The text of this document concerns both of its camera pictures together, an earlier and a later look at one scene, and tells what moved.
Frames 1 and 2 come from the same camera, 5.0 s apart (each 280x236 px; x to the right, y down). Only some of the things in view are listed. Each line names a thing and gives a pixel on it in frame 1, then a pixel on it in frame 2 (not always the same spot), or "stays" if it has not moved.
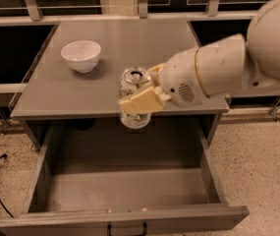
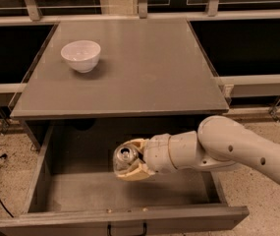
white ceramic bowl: x=83 y=55 stays
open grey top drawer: x=109 y=180 stays
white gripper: x=180 y=77 to x=157 y=152
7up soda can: x=134 y=81 to x=124 y=156
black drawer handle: x=110 y=234 stays
